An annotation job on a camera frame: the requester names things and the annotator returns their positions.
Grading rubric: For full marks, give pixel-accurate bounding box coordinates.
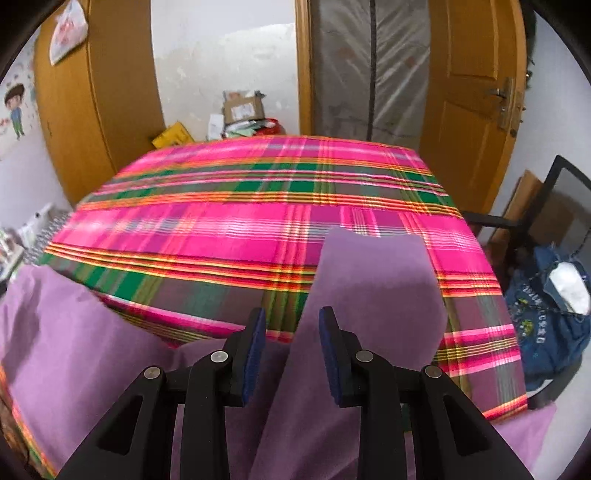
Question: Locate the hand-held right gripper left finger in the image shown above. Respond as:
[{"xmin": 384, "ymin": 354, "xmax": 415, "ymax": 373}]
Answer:
[{"xmin": 55, "ymin": 307, "xmax": 267, "ymax": 480}]

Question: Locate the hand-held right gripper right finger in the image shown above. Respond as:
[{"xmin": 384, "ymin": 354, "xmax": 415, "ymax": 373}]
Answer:
[{"xmin": 318, "ymin": 306, "xmax": 536, "ymax": 480}]

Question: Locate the purple fleece garment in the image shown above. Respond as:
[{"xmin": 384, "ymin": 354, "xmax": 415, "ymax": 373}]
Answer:
[{"xmin": 0, "ymin": 226, "xmax": 557, "ymax": 480}]

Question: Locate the pink green plaid blanket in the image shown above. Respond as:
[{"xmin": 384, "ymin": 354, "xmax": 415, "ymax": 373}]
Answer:
[{"xmin": 0, "ymin": 135, "xmax": 529, "ymax": 476}]

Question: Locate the black chair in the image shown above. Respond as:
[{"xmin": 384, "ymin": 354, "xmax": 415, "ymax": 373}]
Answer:
[{"xmin": 462, "ymin": 154, "xmax": 591, "ymax": 411}]

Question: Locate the blue denim bag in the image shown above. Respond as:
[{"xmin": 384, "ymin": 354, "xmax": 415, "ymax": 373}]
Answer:
[{"xmin": 503, "ymin": 244, "xmax": 591, "ymax": 393}]

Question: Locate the yellow box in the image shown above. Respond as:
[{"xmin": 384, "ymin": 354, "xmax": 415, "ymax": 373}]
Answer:
[{"xmin": 152, "ymin": 121, "xmax": 195, "ymax": 149}]

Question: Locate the grey dotted cloth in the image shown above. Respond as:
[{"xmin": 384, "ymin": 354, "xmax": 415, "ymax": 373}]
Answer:
[{"xmin": 21, "ymin": 208, "xmax": 75, "ymax": 266}]

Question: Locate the cardboard box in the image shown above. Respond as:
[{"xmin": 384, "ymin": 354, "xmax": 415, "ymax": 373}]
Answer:
[{"xmin": 223, "ymin": 90, "xmax": 266, "ymax": 125}]

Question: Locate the white crumpled cloth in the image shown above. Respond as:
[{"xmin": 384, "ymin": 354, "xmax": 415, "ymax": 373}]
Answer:
[{"xmin": 542, "ymin": 261, "xmax": 591, "ymax": 316}]

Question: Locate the white paper bag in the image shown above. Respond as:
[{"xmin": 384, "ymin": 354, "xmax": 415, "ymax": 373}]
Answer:
[{"xmin": 21, "ymin": 203, "xmax": 54, "ymax": 245}]

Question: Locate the cardboard sheet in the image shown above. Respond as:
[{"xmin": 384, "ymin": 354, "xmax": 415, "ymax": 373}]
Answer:
[{"xmin": 489, "ymin": 169, "xmax": 591, "ymax": 259}]

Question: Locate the wooden door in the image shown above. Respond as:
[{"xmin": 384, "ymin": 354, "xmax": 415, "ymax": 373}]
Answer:
[{"xmin": 422, "ymin": 0, "xmax": 527, "ymax": 215}]

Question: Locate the group of bottles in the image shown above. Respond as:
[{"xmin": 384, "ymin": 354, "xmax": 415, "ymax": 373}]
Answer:
[{"xmin": 0, "ymin": 226, "xmax": 24, "ymax": 278}]

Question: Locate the wooden wardrobe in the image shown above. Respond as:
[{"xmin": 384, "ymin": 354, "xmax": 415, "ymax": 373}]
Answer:
[{"xmin": 34, "ymin": 0, "xmax": 167, "ymax": 206}]

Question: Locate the translucent plastic door curtain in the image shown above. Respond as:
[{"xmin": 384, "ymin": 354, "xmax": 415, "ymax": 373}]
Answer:
[{"xmin": 308, "ymin": 0, "xmax": 432, "ymax": 148}]

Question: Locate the white plastic bag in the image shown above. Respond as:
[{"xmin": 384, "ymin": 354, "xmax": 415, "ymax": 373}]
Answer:
[{"xmin": 49, "ymin": 0, "xmax": 88, "ymax": 65}]

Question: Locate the wooden door frame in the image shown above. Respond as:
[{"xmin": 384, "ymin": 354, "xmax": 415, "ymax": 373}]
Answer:
[{"xmin": 295, "ymin": 0, "xmax": 317, "ymax": 137}]

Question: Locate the metal door handle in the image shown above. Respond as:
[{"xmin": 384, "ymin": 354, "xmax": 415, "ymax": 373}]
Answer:
[{"xmin": 485, "ymin": 78, "xmax": 514, "ymax": 130}]

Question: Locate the cartoon couple wall sticker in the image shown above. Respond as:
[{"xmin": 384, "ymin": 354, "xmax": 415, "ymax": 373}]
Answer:
[{"xmin": 0, "ymin": 46, "xmax": 38, "ymax": 158}]

